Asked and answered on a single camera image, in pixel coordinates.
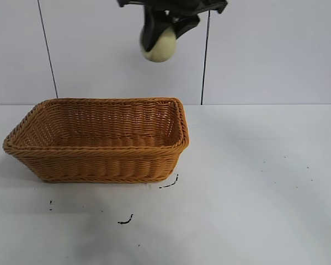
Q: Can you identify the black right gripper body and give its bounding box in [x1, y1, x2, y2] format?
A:
[116, 0, 228, 15]

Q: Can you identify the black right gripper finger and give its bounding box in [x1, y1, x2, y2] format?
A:
[169, 13, 201, 39]
[140, 6, 171, 52]

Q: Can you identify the pale yellow egg yolk pastry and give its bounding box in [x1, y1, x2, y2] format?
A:
[139, 26, 178, 63]

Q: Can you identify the brown woven wicker basket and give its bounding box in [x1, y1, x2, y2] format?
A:
[2, 96, 190, 184]

